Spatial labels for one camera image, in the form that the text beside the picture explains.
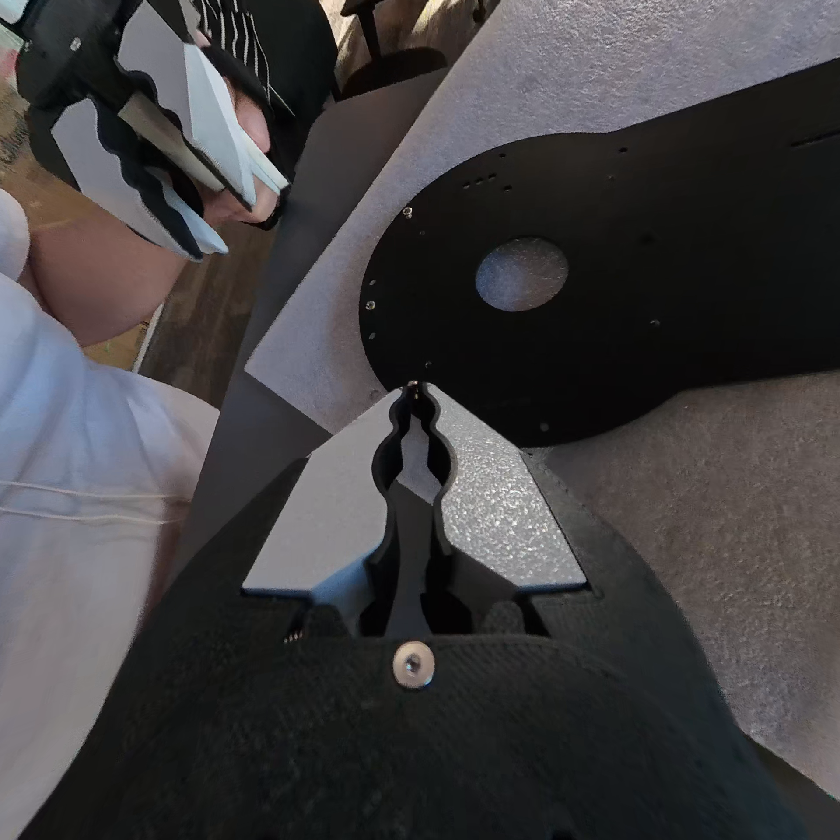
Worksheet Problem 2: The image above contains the black white striped cloth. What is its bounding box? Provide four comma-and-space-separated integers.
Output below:
197, 0, 270, 86

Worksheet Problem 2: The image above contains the grey foam mat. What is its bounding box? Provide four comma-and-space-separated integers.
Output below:
246, 0, 840, 798

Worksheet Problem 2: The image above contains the black perforated metal plate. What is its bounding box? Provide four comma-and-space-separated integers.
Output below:
360, 59, 840, 448

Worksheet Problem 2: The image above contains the person's left forearm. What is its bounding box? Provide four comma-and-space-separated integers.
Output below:
20, 197, 217, 345

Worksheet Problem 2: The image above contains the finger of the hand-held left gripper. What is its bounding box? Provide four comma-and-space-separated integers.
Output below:
115, 0, 291, 211
51, 97, 231, 263

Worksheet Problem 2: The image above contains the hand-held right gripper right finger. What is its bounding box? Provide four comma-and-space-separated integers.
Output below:
416, 382, 588, 634

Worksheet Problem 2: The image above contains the person's left hand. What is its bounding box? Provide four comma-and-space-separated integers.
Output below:
203, 72, 291, 229

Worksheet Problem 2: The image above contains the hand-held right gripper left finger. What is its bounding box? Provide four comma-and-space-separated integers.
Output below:
241, 387, 414, 636

